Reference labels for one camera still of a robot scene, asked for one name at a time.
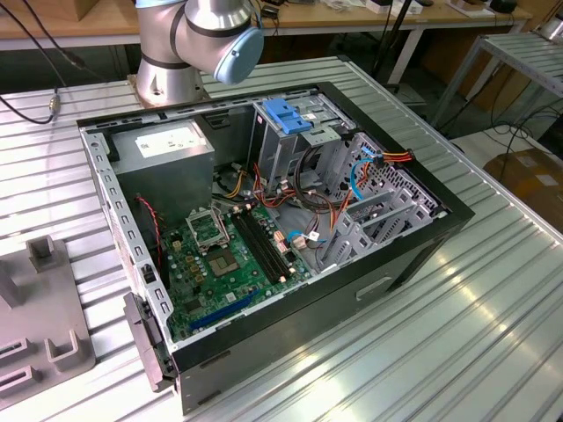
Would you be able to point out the perforated metal disk bay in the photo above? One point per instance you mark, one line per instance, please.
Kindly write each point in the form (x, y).
(418, 200)

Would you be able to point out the metal slat side table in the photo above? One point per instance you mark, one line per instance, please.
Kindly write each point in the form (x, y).
(519, 53)

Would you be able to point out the small black desk object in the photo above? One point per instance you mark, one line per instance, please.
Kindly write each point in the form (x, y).
(503, 5)

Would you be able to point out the black RAM slot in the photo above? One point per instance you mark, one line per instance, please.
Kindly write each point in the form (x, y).
(271, 247)
(253, 247)
(265, 247)
(259, 247)

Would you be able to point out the wooden desk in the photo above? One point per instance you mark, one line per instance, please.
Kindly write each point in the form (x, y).
(352, 17)

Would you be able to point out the grey parts rack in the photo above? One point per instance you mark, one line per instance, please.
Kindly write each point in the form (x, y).
(44, 299)

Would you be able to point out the green motherboard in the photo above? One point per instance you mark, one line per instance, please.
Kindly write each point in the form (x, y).
(246, 290)

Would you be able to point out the grey case panel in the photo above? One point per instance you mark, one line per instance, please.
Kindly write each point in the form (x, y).
(145, 343)

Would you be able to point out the grey power supply unit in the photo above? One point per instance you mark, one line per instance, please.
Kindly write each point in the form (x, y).
(167, 184)

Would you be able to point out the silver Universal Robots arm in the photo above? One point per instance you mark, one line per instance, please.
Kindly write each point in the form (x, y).
(198, 35)

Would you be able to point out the blue optical bay latch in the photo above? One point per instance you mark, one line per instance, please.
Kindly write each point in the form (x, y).
(286, 116)

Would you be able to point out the blue expansion slot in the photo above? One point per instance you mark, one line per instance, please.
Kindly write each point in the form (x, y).
(224, 310)

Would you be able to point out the large brown cardboard box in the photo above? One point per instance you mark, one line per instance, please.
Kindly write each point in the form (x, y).
(536, 176)

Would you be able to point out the CPU socket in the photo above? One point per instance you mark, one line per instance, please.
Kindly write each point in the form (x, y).
(222, 263)

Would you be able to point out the black open PC case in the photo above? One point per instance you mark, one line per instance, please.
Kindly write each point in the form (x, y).
(308, 316)

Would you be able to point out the small white box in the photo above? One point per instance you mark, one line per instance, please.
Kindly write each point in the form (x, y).
(379, 5)

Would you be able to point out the grey optical drive cage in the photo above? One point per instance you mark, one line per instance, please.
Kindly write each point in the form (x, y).
(281, 158)

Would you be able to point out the silver round container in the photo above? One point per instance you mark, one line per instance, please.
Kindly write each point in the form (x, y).
(552, 28)

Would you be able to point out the black tripod stand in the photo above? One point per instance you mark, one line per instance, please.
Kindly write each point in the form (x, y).
(392, 39)

